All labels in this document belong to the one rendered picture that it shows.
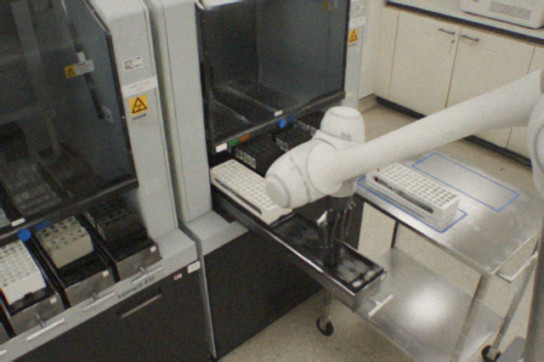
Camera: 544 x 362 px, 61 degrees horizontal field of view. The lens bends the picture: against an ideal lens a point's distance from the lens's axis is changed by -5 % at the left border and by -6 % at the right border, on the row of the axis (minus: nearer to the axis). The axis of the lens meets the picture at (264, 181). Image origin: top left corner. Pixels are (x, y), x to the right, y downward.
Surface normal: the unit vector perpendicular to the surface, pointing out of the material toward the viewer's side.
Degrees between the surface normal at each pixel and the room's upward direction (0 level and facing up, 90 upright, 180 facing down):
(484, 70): 90
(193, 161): 90
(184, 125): 90
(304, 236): 0
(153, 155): 90
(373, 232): 0
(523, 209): 0
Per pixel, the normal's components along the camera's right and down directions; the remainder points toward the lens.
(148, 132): 0.65, 0.42
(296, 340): -0.01, -0.83
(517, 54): -0.75, 0.38
